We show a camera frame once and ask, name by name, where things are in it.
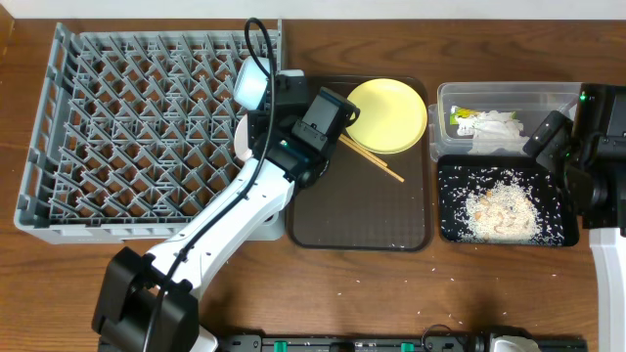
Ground blue bowl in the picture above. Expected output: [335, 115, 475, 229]
[233, 57, 268, 110]

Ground yellow plate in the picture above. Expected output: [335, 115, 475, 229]
[346, 78, 427, 154]

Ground white tissue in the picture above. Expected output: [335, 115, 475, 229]
[457, 110, 529, 154]

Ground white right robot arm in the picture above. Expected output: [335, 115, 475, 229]
[523, 83, 625, 352]

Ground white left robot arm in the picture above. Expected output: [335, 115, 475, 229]
[92, 69, 360, 351]

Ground black waste bin tray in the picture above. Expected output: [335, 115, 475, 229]
[436, 154, 582, 246]

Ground clear plastic waste container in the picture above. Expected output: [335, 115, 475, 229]
[428, 81, 581, 161]

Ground grey dishwasher rack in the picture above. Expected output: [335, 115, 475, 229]
[13, 19, 288, 244]

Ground rice and food scraps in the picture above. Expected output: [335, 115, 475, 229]
[439, 165, 568, 244]

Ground dark brown serving tray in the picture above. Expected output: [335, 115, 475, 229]
[286, 137, 434, 251]

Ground green yellow wrapper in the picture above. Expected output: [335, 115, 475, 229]
[449, 106, 478, 125]

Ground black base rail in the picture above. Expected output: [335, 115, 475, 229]
[217, 331, 589, 352]

